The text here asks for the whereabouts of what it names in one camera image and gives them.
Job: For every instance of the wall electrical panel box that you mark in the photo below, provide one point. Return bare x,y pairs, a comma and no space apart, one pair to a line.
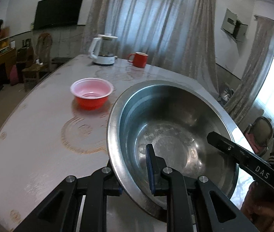
233,27

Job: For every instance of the dark chair by window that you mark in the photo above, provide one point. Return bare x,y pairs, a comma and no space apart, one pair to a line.
258,134

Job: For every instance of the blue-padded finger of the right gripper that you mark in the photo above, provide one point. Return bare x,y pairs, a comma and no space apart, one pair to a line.
247,160

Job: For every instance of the red plastic bowl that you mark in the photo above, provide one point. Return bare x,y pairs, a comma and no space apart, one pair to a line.
91,93

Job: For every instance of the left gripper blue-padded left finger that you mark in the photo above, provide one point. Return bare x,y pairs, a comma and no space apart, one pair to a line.
95,189

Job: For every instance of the black wall television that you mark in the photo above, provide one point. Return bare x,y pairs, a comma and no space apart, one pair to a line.
57,13

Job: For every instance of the wooden chair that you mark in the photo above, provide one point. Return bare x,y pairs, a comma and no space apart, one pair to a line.
40,68

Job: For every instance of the red mug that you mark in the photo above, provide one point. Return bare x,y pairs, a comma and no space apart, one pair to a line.
138,59

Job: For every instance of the beige right window curtain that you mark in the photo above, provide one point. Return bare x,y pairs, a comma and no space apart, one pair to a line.
257,68

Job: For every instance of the stainless steel bowl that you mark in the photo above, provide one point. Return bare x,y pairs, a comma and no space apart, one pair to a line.
176,121

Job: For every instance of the beige window curtain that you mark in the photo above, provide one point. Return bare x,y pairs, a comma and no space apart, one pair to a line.
257,68
177,35

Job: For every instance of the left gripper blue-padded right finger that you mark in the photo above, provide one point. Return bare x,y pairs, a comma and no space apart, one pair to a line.
168,182

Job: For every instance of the person's right hand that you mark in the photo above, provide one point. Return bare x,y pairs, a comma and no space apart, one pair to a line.
258,206

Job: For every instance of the white glass electric kettle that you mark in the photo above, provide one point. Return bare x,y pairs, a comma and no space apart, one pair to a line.
102,50

